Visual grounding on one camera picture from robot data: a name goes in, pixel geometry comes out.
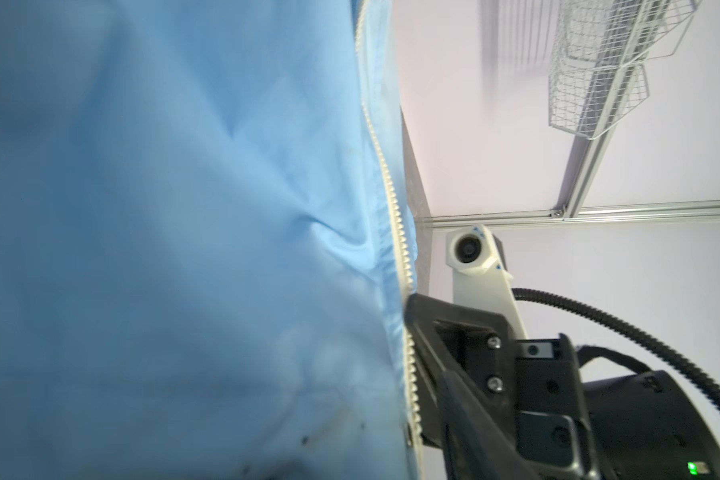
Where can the long white wire basket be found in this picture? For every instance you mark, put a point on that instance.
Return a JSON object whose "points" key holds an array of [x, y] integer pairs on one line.
{"points": [[598, 74]]}

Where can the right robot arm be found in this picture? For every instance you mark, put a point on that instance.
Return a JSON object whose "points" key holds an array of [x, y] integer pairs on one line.
{"points": [[644, 425]]}

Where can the light blue zip jacket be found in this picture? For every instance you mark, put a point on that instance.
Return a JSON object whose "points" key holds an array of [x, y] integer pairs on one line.
{"points": [[204, 242]]}

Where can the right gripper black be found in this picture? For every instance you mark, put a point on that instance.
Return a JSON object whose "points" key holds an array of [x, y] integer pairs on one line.
{"points": [[531, 388]]}

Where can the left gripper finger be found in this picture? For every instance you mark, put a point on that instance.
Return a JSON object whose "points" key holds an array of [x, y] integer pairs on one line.
{"points": [[473, 445]]}

